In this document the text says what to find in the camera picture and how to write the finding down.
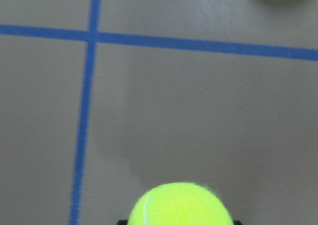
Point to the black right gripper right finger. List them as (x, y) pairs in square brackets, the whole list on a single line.
[(236, 222)]

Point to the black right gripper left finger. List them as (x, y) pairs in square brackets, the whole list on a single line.
[(122, 222)]

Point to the yellow tennis ball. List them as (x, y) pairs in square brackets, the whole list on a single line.
[(180, 203)]

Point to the blue tape grid line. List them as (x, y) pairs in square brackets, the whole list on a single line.
[(80, 152), (163, 42)]

